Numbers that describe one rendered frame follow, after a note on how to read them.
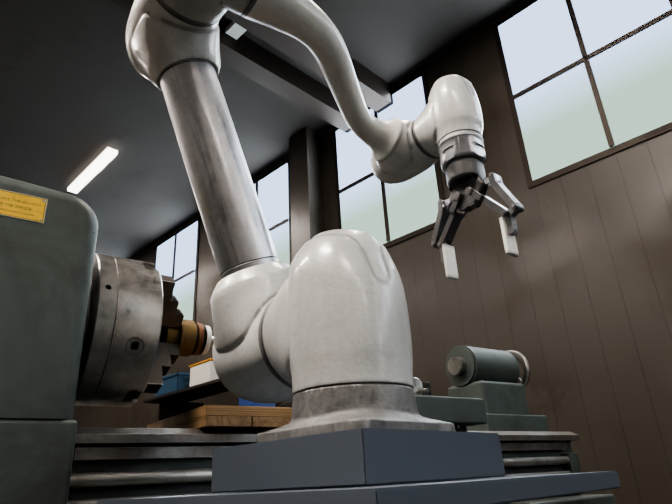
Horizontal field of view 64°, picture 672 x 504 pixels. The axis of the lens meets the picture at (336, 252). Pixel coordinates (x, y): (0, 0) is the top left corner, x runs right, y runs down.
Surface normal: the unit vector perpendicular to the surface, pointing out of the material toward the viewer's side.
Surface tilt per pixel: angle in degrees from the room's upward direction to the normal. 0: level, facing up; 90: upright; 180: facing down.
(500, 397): 90
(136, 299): 81
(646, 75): 90
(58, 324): 90
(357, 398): 84
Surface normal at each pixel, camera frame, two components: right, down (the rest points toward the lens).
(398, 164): -0.19, 0.80
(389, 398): 0.48, -0.46
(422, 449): 0.70, -0.31
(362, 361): 0.14, -0.29
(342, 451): -0.71, -0.24
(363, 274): 0.22, -0.56
